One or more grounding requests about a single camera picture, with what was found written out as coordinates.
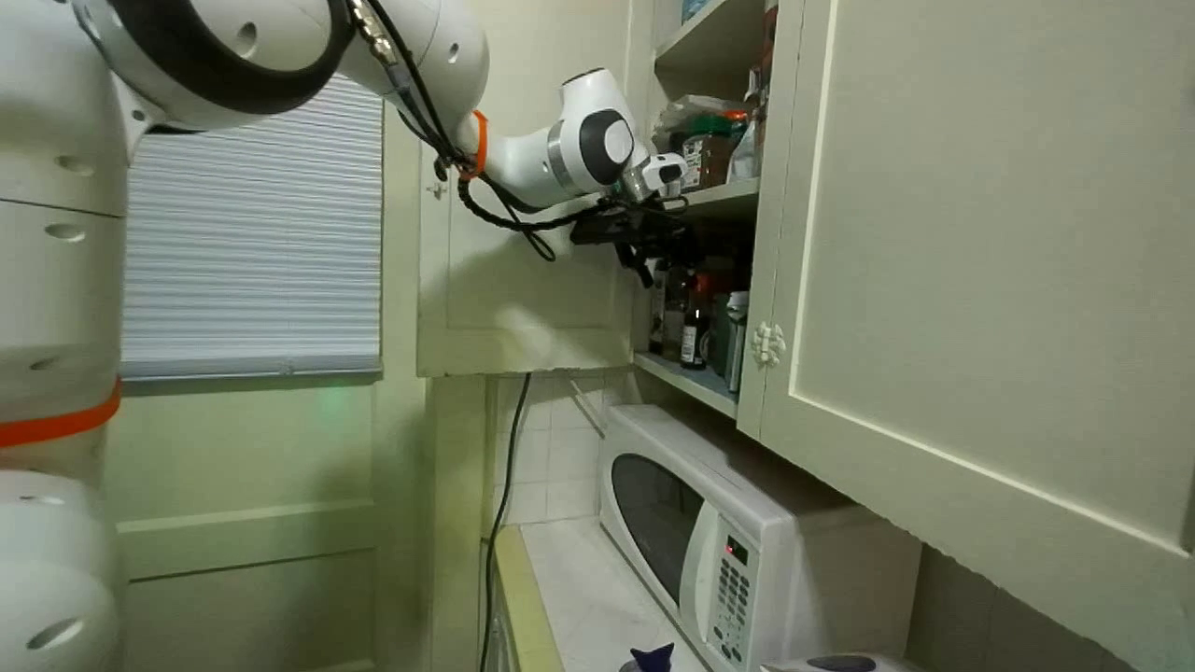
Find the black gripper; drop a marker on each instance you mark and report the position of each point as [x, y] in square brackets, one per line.
[641, 231]

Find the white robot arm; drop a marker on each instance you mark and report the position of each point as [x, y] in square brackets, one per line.
[79, 88]

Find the cream cupboard door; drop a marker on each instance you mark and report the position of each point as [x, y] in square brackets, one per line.
[975, 293]

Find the white microwave oven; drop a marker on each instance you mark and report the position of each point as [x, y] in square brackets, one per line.
[749, 553]

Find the white window blind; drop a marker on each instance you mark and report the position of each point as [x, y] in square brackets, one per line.
[255, 250]

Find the blue object at bottom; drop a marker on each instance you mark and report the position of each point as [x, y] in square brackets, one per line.
[656, 659]

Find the grey lid at bottom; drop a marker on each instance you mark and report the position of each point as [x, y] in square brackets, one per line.
[836, 660]

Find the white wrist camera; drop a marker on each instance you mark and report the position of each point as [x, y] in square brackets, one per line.
[663, 176]

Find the cream open cupboard frame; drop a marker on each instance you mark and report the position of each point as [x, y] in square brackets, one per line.
[700, 74]

